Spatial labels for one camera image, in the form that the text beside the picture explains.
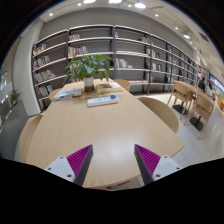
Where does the white and brown book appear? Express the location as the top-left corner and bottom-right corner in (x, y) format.
(95, 82), (124, 93)

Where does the light wooden side table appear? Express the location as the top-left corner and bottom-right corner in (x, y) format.
(173, 79), (216, 103)

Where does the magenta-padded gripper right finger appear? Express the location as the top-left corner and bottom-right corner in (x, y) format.
(134, 143), (183, 186)

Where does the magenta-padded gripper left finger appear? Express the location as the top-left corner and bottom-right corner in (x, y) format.
(44, 144), (94, 187)

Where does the grey-white magazine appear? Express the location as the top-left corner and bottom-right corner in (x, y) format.
(53, 87), (83, 102)

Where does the small distant green plant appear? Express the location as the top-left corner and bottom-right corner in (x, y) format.
(9, 89), (22, 107)

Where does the round-backed wooden chair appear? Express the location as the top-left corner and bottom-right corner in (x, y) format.
(48, 87), (64, 102)
(113, 78), (132, 92)
(18, 114), (44, 163)
(136, 96), (180, 134)

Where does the person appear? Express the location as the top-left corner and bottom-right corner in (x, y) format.
(197, 76), (208, 93)

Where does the grey shelf unit with books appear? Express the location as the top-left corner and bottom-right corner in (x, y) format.
(30, 23), (209, 111)

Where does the slatted wooden chair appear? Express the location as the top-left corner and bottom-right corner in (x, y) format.
(166, 81), (195, 120)
(184, 94), (216, 140)

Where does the yellow book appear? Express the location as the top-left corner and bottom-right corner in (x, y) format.
(95, 88), (124, 95)

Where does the green plant in white pot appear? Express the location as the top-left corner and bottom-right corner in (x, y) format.
(63, 54), (114, 94)

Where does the white power strip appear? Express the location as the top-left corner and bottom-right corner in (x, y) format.
(86, 95), (121, 108)

